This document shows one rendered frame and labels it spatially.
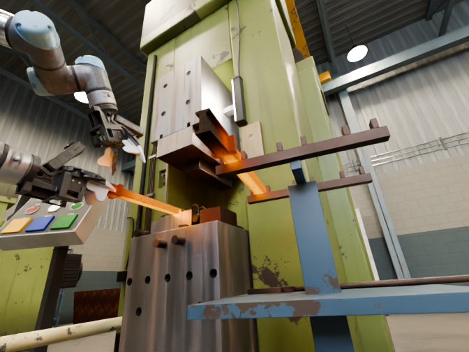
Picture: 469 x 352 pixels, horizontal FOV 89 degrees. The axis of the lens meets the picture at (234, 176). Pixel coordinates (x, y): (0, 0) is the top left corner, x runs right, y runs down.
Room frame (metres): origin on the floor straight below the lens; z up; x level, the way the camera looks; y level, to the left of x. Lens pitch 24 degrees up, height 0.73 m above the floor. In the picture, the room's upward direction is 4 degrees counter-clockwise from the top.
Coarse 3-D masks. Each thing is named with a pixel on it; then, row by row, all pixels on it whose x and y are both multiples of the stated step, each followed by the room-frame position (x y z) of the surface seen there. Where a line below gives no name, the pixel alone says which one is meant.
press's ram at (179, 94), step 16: (192, 64) 0.84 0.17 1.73; (208, 64) 0.87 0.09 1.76; (160, 80) 0.94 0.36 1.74; (176, 80) 0.88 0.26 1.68; (192, 80) 0.84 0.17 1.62; (208, 80) 0.87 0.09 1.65; (160, 96) 0.93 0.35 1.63; (176, 96) 0.88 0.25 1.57; (192, 96) 0.84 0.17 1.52; (208, 96) 0.86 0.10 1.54; (224, 96) 1.00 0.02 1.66; (160, 112) 0.93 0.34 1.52; (176, 112) 0.88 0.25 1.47; (192, 112) 0.84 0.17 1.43; (224, 112) 0.98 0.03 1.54; (160, 128) 0.92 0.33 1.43; (176, 128) 0.88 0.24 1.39
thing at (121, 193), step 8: (112, 184) 0.62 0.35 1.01; (120, 184) 0.63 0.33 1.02; (112, 192) 0.62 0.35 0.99; (120, 192) 0.63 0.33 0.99; (128, 192) 0.67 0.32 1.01; (128, 200) 0.70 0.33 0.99; (136, 200) 0.70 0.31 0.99; (144, 200) 0.72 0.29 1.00; (152, 200) 0.75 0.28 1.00; (152, 208) 0.79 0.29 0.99; (160, 208) 0.79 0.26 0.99; (168, 208) 0.82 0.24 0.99; (176, 208) 0.85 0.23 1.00
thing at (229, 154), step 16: (208, 112) 0.30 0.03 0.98; (208, 128) 0.30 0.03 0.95; (224, 128) 0.36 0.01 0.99; (208, 144) 0.34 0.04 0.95; (224, 144) 0.37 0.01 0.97; (224, 160) 0.42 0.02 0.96; (240, 160) 0.43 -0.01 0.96; (240, 176) 0.50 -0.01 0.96; (256, 176) 0.55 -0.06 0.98; (256, 192) 0.62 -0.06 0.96
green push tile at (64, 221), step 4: (60, 216) 0.94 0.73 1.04; (64, 216) 0.94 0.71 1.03; (68, 216) 0.94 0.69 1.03; (72, 216) 0.94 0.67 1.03; (76, 216) 0.94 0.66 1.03; (60, 220) 0.93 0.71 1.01; (64, 220) 0.93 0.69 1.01; (68, 220) 0.93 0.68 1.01; (72, 220) 0.92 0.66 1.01; (56, 224) 0.92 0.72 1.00; (60, 224) 0.92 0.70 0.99; (64, 224) 0.91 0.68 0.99; (68, 224) 0.91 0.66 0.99; (52, 228) 0.91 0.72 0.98; (56, 228) 0.91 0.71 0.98; (60, 228) 0.91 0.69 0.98; (64, 228) 0.91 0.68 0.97
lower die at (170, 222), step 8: (168, 216) 0.89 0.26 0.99; (176, 216) 0.87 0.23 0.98; (184, 216) 0.85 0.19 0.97; (192, 216) 0.84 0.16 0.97; (152, 224) 0.92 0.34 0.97; (160, 224) 0.91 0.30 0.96; (168, 224) 0.89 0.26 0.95; (176, 224) 0.87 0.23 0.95; (192, 224) 0.84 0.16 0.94; (152, 232) 0.92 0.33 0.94
